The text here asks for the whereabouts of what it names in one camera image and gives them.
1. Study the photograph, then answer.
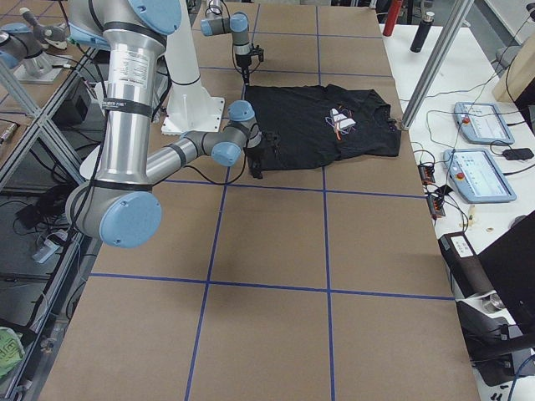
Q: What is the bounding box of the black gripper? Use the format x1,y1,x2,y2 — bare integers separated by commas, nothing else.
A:
232,43,264,86
246,131,280,178

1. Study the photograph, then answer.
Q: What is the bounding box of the black printed t-shirt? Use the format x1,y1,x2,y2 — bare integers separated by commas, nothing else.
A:
245,84,401,172

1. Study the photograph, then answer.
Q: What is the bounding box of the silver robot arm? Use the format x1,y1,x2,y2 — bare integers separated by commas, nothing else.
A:
201,1,264,86
66,1,262,248

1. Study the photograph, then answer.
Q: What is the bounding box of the red water bottle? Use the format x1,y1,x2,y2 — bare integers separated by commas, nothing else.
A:
383,0,405,37

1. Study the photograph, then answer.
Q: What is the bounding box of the black water bottle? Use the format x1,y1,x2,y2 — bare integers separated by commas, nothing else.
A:
410,11,435,53

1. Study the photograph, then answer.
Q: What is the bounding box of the white plastic chair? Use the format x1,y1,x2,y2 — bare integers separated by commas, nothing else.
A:
79,145,104,182

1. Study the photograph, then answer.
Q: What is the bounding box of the near teach pendant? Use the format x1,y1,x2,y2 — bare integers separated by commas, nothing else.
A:
442,148,517,204

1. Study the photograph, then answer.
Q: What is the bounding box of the teach pendant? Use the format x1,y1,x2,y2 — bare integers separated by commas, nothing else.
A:
453,102,515,145
442,148,517,204

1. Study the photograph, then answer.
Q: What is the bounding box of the far teach pendant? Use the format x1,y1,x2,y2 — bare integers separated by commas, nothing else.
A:
453,102,515,145

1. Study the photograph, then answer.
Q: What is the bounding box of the black handheld device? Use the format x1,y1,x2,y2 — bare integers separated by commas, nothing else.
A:
502,148,534,160

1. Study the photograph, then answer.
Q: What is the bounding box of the black office chair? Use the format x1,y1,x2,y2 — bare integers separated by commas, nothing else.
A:
438,214,534,387

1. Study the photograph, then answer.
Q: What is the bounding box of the green cloth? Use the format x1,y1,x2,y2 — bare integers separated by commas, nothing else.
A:
0,327,24,378

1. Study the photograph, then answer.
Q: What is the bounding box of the aluminium frame post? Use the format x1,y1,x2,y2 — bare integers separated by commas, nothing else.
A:
401,0,474,130

